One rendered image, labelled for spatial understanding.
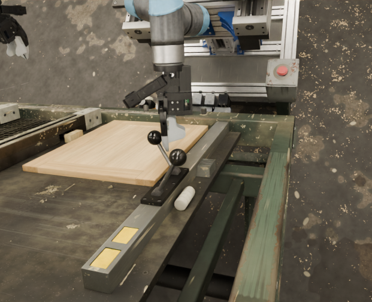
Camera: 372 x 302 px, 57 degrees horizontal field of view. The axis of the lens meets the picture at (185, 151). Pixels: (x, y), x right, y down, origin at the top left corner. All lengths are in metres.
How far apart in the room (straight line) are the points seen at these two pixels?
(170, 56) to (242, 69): 1.50
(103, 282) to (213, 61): 1.90
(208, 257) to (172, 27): 0.49
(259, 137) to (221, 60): 1.02
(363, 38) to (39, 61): 2.51
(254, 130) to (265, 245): 0.83
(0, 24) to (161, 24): 0.65
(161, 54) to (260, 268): 0.48
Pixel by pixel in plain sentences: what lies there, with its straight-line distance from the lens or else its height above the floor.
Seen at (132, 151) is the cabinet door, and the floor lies 1.19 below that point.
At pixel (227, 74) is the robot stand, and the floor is 0.21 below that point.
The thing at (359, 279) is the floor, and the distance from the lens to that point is 2.25.
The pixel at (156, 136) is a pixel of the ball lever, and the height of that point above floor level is 1.45.
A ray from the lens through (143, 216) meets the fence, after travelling 0.71.
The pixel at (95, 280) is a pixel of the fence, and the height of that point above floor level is 1.69.
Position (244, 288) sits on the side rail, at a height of 1.69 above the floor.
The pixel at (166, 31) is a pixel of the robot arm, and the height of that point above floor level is 1.59.
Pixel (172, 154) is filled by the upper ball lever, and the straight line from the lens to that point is 0.71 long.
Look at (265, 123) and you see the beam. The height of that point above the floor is 0.90.
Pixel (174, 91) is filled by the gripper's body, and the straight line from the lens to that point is 0.82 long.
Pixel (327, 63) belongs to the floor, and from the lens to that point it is 2.49.
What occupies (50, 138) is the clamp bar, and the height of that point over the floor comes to 1.19.
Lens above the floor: 2.21
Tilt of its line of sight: 69 degrees down
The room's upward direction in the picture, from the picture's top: 50 degrees counter-clockwise
